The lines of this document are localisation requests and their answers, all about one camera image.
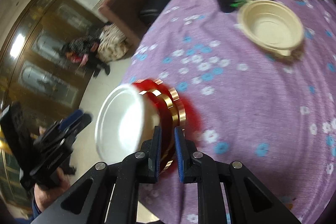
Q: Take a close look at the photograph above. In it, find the green snack wrapper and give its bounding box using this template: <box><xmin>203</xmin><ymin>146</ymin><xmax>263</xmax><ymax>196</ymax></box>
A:
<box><xmin>230</xmin><ymin>0</ymin><xmax>253</xmax><ymax>9</ymax></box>

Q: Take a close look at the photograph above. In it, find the wooden glass cabinet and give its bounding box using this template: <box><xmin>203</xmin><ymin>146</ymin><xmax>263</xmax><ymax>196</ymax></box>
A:
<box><xmin>0</xmin><ymin>0</ymin><xmax>106</xmax><ymax>209</ymax></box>

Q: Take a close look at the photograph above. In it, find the brown armchair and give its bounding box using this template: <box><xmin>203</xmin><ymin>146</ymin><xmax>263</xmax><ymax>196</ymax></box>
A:
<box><xmin>98</xmin><ymin>0</ymin><xmax>149</xmax><ymax>47</ymax></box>

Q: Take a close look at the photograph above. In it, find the person crouching on floor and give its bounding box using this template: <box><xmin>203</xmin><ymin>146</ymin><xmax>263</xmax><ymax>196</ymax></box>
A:
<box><xmin>62</xmin><ymin>36</ymin><xmax>110</xmax><ymax>78</ymax></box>

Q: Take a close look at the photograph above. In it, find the red gold-rimmed flower plate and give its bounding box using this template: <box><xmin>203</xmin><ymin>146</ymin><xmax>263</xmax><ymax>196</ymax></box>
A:
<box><xmin>133</xmin><ymin>79</ymin><xmax>202</xmax><ymax>172</ymax></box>

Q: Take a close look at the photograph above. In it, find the patterned cushion bundle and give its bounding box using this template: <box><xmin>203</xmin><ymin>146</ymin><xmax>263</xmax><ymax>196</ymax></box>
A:
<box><xmin>97</xmin><ymin>24</ymin><xmax>129</xmax><ymax>63</ymax></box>

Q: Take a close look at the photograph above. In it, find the operator left hand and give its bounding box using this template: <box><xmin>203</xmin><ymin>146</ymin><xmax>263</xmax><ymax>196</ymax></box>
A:
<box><xmin>34</xmin><ymin>168</ymin><xmax>71</xmax><ymax>212</ymax></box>

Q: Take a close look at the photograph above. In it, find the white foam plate bowl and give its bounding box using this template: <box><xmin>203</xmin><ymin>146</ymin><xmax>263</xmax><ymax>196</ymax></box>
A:
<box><xmin>94</xmin><ymin>84</ymin><xmax>161</xmax><ymax>165</ymax></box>

